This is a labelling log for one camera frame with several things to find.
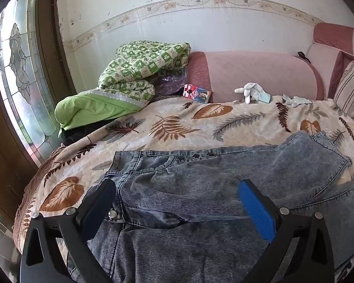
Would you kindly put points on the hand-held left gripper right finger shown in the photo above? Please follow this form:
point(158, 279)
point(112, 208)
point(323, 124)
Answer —
point(257, 210)

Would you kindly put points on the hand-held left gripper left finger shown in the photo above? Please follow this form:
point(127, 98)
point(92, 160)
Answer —
point(96, 212)

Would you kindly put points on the grey denim pants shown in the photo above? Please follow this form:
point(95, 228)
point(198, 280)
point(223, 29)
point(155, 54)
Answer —
point(194, 182)

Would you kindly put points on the striped pillow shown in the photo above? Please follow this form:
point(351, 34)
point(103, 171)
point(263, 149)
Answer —
point(352, 91)

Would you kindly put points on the dark cloth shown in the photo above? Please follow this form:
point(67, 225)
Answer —
point(73, 137)

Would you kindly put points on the grey knitted glove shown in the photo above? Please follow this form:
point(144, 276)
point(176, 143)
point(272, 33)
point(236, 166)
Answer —
point(296, 100)

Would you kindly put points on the leaf printed blanket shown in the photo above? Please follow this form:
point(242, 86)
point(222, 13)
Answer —
point(165, 129)

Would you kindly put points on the pink sofa cushion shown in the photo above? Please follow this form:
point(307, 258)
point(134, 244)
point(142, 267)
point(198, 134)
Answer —
point(327, 53)

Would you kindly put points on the small black object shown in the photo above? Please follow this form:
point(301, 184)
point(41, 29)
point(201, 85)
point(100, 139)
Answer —
point(303, 56)

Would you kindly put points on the white glove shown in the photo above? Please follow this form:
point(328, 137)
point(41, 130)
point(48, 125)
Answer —
point(253, 92)

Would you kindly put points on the colourful printed box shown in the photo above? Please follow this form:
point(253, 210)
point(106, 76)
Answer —
point(198, 93)

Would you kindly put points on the pink sofa backrest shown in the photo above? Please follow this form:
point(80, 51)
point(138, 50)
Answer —
point(253, 70)

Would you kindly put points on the green patterned quilt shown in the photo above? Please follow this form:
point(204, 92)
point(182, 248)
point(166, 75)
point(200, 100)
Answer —
point(129, 67)

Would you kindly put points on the stained glass window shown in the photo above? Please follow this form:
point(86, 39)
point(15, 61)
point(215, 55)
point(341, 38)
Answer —
point(20, 73)

